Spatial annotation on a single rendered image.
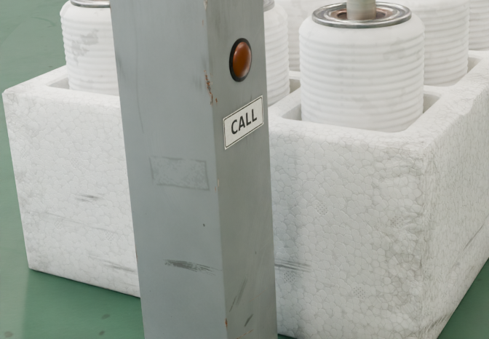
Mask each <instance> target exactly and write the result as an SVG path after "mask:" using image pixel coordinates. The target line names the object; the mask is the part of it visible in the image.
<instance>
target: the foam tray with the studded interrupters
mask: <svg viewBox="0 0 489 339"><path fill-rule="evenodd" d="M467 53H468V59H467V60H468V64H467V68H468V69H467V75H465V76H464V77H463V78H462V79H461V80H460V81H459V82H458V83H456V84H455V85H453V86H449V87H434V86H427V85H424V89H423V91H424V96H423V99H424V102H423V107H424V109H423V115H421V116H420V117H419V118H418V119H417V120H416V121H415V122H414V123H412V124H411V125H410V126H409V127H408V128H407V129H406V130H405V131H402V132H394V133H389V132H377V131H372V130H366V129H355V128H350V127H339V126H334V125H329V124H318V123H313V122H307V121H302V118H301V113H302V112H301V75H300V72H298V71H289V75H290V78H289V81H290V86H289V87H290V94H289V95H288V96H286V97H284V98H283V99H281V100H280V101H278V102H277V103H275V104H273V105H272V106H270V107H269V108H268V115H269V148H270V165H271V199H272V217H273V234H274V267H275V285H276V302H277V334H280V335H286V336H289V337H291V338H297V339H437V338H438V336H439V335H440V333H441V332H442V330H443V328H444V327H445V325H446V324H447V322H448V320H449V319H450V317H451V316H452V314H453V312H454V311H455V310H456V308H457V307H458V304H459V303H460V302H461V300H462V299H463V297H464V296H465V294H466V292H467V291H468V289H469V288H470V286H471V285H472V283H473V281H474V280H475V278H476V277H477V275H478V273H479V272H480V270H481V269H482V267H483V266H484V265H485V262H486V261H487V259H488V258H489V51H474V50H469V51H468V52H467ZM68 81H69V80H68V72H67V66H66V65H64V66H63V67H60V68H57V69H55V70H53V71H50V72H48V73H45V74H43V75H40V76H37V77H36V78H33V79H30V80H28V81H25V82H23V83H21V84H18V85H16V86H13V87H10V88H9V89H6V90H5V91H4V92H3V93H2V97H3V103H4V111H5V116H6V121H7V130H8V135H9V144H10V149H11V155H12V163H13V168H14V174H15V182H16V187H17V196H18V201H19V206H20V215H21V220H22V225H23V234H24V239H25V248H26V253H27V258H28V266H29V268H30V269H33V270H36V271H41V272H44V273H47V274H52V275H56V276H60V277H63V278H67V279H72V280H74V281H78V282H83V283H86V284H91V285H94V286H97V287H102V288H105V289H108V290H113V291H117V292H121V293H124V294H128V295H133V296H135V297H139V298H140V288H139V281H138V267H137V260H136V253H135V239H134V232H133V224H132V211H131V204H130V191H129V183H128V177H127V163H126V156H125V149H124V136H123V128H122V115H121V108H120V100H119V96H114V95H104V94H98V93H92V92H82V91H76V90H71V89H69V87H70V86H69V83H68Z"/></svg>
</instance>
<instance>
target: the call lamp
mask: <svg viewBox="0 0 489 339"><path fill-rule="evenodd" d="M251 60H252V56H251V51H250V48H249V46H248V44H247V43H246V42H241V43H239V44H238V45H237V47H236V49H235V51H234V56H233V69H234V73H235V75H236V77H238V78H240V79H241V78H243V77H244V76H245V75H246V74H247V72H248V71H249V69H250V65H251Z"/></svg>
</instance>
